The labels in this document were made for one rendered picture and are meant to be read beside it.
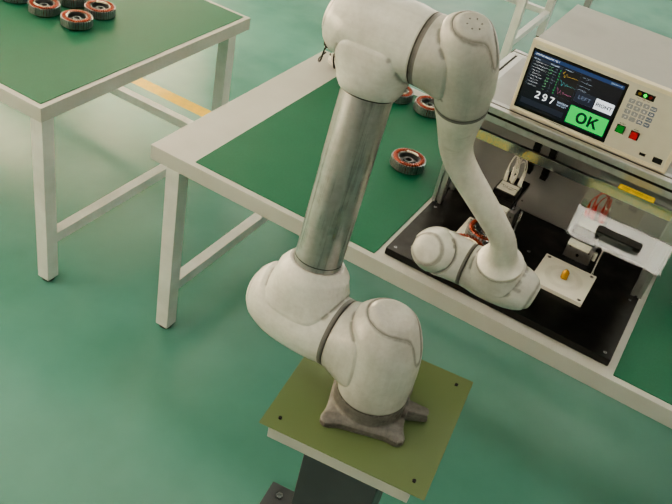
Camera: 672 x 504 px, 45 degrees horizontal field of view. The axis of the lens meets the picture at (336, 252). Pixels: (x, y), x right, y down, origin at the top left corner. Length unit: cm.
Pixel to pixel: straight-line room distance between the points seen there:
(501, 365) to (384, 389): 153
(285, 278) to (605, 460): 167
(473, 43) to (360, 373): 68
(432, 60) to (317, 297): 53
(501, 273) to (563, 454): 130
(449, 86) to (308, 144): 125
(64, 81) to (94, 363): 92
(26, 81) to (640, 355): 198
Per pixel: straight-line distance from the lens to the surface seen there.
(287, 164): 250
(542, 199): 252
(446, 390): 191
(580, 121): 226
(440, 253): 178
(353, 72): 147
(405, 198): 247
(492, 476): 280
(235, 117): 270
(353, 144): 152
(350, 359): 164
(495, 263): 176
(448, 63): 139
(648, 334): 232
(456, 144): 154
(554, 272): 232
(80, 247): 330
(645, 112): 221
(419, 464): 175
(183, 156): 247
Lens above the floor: 208
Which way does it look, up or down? 37 degrees down
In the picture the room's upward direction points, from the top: 13 degrees clockwise
